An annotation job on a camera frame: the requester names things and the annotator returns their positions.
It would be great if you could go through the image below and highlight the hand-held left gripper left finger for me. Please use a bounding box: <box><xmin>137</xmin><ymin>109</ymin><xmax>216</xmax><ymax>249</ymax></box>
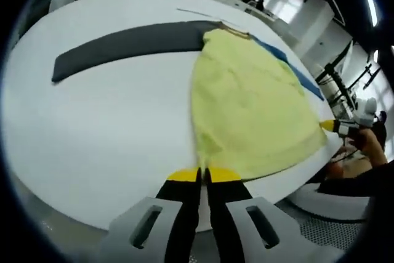
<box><xmin>100</xmin><ymin>166</ymin><xmax>203</xmax><ymax>263</ymax></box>

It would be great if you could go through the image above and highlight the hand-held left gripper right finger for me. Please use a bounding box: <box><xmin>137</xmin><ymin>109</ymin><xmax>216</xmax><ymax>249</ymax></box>
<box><xmin>204</xmin><ymin>166</ymin><xmax>304</xmax><ymax>263</ymax></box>

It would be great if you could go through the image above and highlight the yellow blue grey garment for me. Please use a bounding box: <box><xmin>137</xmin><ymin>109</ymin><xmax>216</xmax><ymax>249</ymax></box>
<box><xmin>50</xmin><ymin>20</ymin><xmax>328</xmax><ymax>182</ymax></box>

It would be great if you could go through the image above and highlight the person's right hand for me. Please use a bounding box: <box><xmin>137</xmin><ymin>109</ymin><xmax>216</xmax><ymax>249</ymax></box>
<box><xmin>347</xmin><ymin>126</ymin><xmax>389</xmax><ymax>165</ymax></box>

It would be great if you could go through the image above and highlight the black equipment stand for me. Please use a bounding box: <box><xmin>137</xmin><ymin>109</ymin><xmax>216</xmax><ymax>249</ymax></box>
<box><xmin>315</xmin><ymin>41</ymin><xmax>385</xmax><ymax>107</ymax></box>

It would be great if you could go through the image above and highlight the white mesh office chair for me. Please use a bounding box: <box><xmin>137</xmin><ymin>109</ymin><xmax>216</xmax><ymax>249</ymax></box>
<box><xmin>289</xmin><ymin>182</ymin><xmax>370</xmax><ymax>251</ymax></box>

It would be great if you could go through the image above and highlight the ceiling light strip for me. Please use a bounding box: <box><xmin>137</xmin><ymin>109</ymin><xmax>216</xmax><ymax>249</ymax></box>
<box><xmin>360</xmin><ymin>0</ymin><xmax>379</xmax><ymax>28</ymax></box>

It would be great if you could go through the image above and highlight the white square pillar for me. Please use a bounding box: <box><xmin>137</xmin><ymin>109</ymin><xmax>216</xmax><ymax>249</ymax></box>
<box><xmin>295</xmin><ymin>0</ymin><xmax>336</xmax><ymax>48</ymax></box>

